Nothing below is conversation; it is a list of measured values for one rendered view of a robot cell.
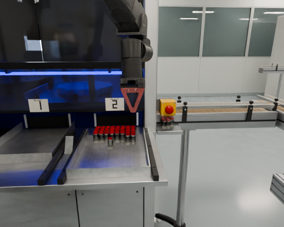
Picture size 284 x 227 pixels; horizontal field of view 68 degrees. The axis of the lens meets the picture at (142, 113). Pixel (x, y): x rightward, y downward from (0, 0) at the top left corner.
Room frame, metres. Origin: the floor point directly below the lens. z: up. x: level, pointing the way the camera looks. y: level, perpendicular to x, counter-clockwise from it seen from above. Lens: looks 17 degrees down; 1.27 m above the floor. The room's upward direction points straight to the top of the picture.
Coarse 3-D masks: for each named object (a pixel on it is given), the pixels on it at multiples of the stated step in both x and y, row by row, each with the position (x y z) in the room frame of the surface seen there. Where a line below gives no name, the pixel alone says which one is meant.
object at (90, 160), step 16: (80, 144) 0.75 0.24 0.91; (96, 144) 0.81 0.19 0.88; (144, 144) 0.81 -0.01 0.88; (80, 160) 0.68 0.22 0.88; (96, 160) 0.68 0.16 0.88; (112, 160) 0.68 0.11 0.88; (128, 160) 0.68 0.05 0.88; (144, 160) 0.68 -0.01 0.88; (80, 176) 0.57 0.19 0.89; (96, 176) 0.57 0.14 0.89; (112, 176) 0.58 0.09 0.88; (128, 176) 0.58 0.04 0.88; (144, 176) 0.58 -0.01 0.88
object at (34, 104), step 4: (28, 100) 0.92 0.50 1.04; (32, 100) 0.92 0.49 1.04; (36, 100) 0.92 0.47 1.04; (40, 100) 0.92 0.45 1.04; (44, 100) 0.92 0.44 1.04; (32, 104) 0.92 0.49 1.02; (36, 104) 0.92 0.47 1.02; (44, 104) 0.92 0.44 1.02; (32, 108) 0.92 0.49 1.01; (36, 108) 0.92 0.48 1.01; (44, 108) 0.92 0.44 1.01; (48, 108) 0.93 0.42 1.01
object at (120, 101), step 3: (105, 99) 0.94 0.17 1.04; (108, 99) 0.94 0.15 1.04; (111, 99) 0.94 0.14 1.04; (114, 99) 0.94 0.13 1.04; (117, 99) 0.95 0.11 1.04; (120, 99) 0.95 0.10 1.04; (123, 99) 0.95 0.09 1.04; (105, 102) 0.94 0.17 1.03; (108, 102) 0.94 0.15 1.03; (111, 102) 0.94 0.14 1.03; (114, 102) 0.94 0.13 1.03; (117, 102) 0.95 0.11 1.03; (120, 102) 0.95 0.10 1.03; (123, 102) 0.95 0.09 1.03; (105, 105) 0.94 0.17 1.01; (108, 105) 0.94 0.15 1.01; (111, 105) 0.94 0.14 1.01; (114, 105) 0.94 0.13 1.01; (117, 105) 0.95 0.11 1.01; (120, 105) 0.95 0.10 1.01; (123, 105) 0.95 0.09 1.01; (105, 108) 0.94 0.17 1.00; (108, 108) 0.94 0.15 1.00; (111, 108) 0.94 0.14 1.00; (117, 108) 0.95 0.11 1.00; (120, 108) 0.95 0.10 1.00; (123, 108) 0.95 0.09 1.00
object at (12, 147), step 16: (16, 128) 0.93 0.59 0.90; (32, 128) 0.99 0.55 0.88; (48, 128) 0.99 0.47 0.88; (64, 128) 0.99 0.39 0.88; (0, 144) 0.80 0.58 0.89; (16, 144) 0.81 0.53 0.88; (32, 144) 0.81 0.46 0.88; (48, 144) 0.81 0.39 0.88; (0, 160) 0.66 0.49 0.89; (16, 160) 0.66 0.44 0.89; (32, 160) 0.67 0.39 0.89; (48, 160) 0.67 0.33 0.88
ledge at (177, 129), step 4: (156, 124) 1.06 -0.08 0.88; (176, 124) 1.06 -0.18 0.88; (156, 128) 1.00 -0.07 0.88; (160, 128) 1.00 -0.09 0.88; (172, 128) 1.00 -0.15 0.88; (176, 128) 1.00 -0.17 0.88; (180, 128) 1.00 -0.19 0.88; (156, 132) 0.99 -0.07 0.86; (160, 132) 0.96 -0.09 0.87; (164, 132) 0.96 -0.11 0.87; (168, 132) 0.96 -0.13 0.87; (172, 132) 0.96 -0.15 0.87; (176, 132) 0.97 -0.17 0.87; (180, 132) 0.97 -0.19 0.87
